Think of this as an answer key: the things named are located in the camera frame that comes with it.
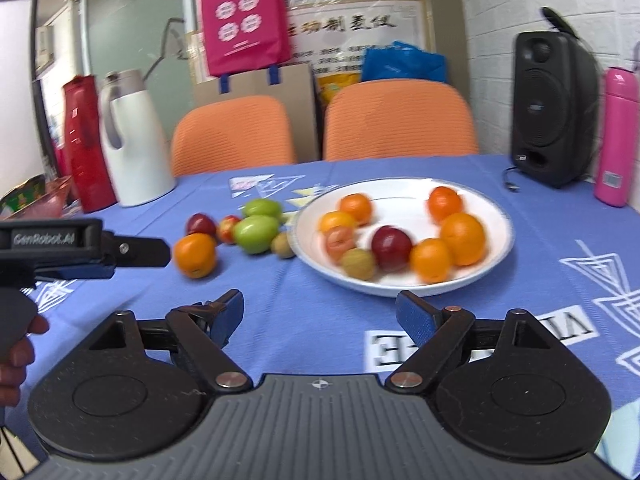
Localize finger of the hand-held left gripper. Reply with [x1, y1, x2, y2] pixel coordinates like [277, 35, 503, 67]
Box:
[102, 231, 172, 269]

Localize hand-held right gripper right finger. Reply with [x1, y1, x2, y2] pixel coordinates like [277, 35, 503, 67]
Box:
[386, 291, 557, 395]

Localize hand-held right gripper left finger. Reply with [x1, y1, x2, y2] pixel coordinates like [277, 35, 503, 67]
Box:
[90, 289, 253, 395]

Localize large orange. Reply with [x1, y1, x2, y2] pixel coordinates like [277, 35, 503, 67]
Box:
[172, 232, 218, 280]

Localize tangerine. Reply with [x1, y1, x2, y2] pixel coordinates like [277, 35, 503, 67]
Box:
[410, 237, 455, 284]
[427, 186, 464, 224]
[340, 193, 374, 226]

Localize dark red plum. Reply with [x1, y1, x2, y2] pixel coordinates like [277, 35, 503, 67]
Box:
[371, 226, 413, 272]

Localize kiwi fruit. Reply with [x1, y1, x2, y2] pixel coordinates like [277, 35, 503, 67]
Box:
[271, 231, 297, 260]
[341, 247, 377, 282]

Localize large green apple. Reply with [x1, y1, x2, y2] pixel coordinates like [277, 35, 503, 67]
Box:
[232, 215, 281, 255]

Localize red nectarine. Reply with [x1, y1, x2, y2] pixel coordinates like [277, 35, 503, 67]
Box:
[216, 215, 243, 246]
[325, 226, 358, 262]

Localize white plate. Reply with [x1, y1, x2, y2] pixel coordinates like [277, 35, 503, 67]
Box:
[292, 177, 516, 298]

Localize small green apple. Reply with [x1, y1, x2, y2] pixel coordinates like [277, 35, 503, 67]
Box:
[242, 198, 283, 221]

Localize yellow orange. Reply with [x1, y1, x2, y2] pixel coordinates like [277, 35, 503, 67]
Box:
[319, 211, 358, 235]

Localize person's left hand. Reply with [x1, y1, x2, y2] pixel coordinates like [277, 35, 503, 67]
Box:
[0, 315, 51, 408]

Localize pink transparent bowl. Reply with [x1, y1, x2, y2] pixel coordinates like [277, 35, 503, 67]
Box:
[0, 175, 76, 221]

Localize blue printed tablecloth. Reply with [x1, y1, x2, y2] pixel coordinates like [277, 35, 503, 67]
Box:
[0, 154, 640, 461]

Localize green gold snack packet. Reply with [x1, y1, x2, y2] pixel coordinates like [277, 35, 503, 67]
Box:
[0, 174, 48, 213]

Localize red thermos jug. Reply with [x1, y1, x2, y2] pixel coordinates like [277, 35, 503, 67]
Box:
[61, 75, 118, 213]

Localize white thermos jug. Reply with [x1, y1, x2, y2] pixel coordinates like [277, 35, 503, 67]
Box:
[98, 69, 177, 208]

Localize orange fabric chair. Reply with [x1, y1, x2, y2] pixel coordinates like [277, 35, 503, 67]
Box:
[322, 79, 480, 162]
[171, 95, 297, 178]

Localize yellow snack bag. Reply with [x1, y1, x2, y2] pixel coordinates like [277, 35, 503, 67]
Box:
[317, 72, 363, 108]

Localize black speaker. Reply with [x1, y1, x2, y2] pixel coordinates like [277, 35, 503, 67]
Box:
[511, 30, 600, 189]

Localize blue plastic bag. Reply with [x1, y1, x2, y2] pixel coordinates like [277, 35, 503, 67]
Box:
[361, 41, 448, 83]

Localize magenta tote bag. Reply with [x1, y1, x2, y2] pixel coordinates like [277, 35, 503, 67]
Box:
[200, 0, 292, 78]

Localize pink bottle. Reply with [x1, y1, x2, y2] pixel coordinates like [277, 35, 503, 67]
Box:
[594, 42, 640, 208]

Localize black speaker cable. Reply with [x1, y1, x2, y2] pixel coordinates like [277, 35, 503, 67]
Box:
[502, 165, 525, 194]

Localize brown paper bag blue handles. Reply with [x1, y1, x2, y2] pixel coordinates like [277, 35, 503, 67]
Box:
[192, 62, 321, 163]

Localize wall poster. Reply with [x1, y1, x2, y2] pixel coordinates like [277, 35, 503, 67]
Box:
[182, 0, 433, 83]

